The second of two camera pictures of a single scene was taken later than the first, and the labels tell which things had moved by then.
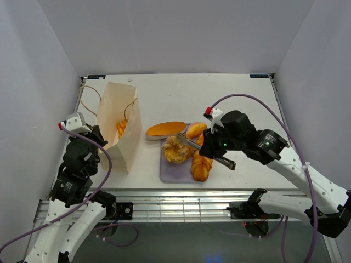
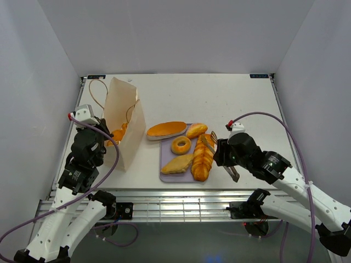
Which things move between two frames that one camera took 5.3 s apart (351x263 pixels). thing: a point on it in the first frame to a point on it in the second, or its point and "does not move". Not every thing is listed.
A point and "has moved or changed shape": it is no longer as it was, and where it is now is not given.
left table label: (92, 76) does not move
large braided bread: (201, 165) does not move
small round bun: (195, 129) does not move
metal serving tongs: (182, 139) has moved or changed shape
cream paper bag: (119, 125) has moved or changed shape
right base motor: (244, 210) does not move
